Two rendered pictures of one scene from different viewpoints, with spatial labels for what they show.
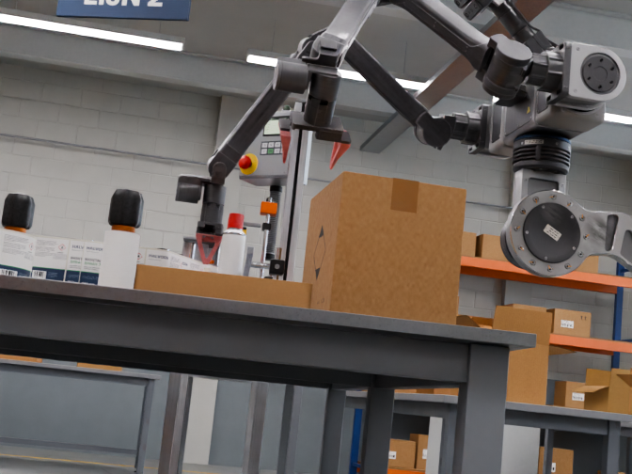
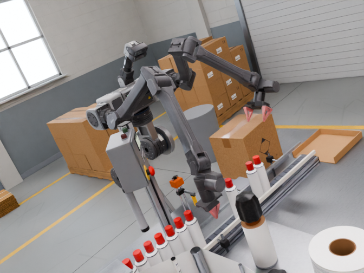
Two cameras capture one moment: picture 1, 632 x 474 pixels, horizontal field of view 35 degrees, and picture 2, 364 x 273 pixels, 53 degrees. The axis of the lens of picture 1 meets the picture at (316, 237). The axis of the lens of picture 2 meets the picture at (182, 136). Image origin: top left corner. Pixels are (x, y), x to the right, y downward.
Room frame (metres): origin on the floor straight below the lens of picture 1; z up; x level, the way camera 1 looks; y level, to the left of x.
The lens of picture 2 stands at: (3.16, 1.40, 1.86)
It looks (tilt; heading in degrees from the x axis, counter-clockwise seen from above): 20 degrees down; 242
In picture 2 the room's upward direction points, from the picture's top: 21 degrees counter-clockwise
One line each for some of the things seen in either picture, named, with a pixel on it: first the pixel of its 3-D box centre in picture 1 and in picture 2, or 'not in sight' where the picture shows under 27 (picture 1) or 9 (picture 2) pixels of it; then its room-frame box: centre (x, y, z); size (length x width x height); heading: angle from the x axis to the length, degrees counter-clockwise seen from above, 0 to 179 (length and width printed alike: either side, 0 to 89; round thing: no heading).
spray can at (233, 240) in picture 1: (231, 260); (261, 175); (2.18, 0.18, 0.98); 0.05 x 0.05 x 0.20
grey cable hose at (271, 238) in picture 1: (272, 223); (136, 208); (2.79, 0.13, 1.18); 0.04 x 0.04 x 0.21
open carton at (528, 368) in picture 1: (500, 356); not in sight; (4.23, -0.82, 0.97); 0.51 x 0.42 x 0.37; 106
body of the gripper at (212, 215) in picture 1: (211, 218); (207, 194); (2.54, 0.27, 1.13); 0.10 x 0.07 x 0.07; 5
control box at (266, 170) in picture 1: (276, 149); (129, 159); (2.74, 0.14, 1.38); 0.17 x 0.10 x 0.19; 59
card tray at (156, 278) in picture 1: (223, 296); (326, 144); (1.63, 0.14, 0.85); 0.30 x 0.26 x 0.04; 4
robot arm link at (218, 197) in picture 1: (212, 195); (203, 182); (2.54, 0.28, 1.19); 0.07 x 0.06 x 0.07; 100
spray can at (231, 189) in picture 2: not in sight; (234, 198); (2.38, 0.20, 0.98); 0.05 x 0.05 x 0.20
